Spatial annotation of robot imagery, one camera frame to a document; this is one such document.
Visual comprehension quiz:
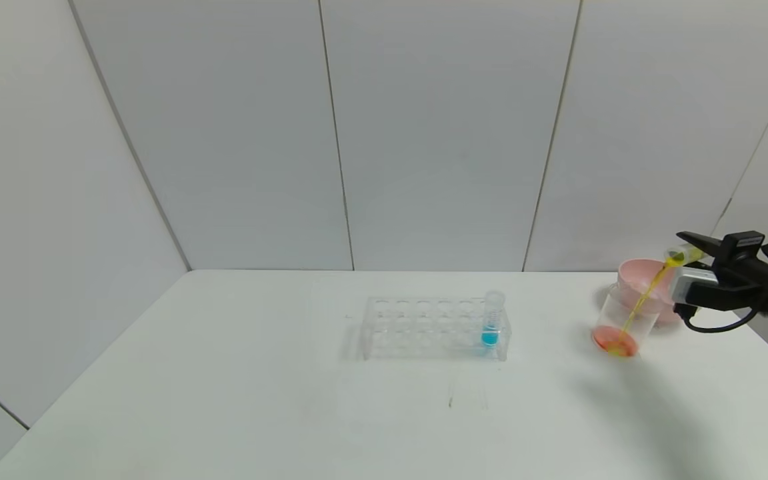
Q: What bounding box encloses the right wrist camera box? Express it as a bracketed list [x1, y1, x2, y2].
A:
[669, 267, 718, 306]

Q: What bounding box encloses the test tube with yellow liquid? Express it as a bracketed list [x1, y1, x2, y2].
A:
[664, 245, 705, 269]

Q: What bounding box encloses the pink plastic bowl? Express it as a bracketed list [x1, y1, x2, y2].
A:
[616, 259, 691, 325]

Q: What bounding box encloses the clear plastic test tube rack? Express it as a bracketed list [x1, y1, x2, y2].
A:
[361, 293, 511, 363]

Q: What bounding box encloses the black camera cable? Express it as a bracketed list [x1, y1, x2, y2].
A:
[674, 247, 768, 333]

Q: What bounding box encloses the clear plastic beaker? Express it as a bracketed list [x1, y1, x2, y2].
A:
[591, 283, 663, 359]

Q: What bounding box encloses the test tube with blue liquid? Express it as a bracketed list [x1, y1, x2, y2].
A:
[481, 290, 506, 347]

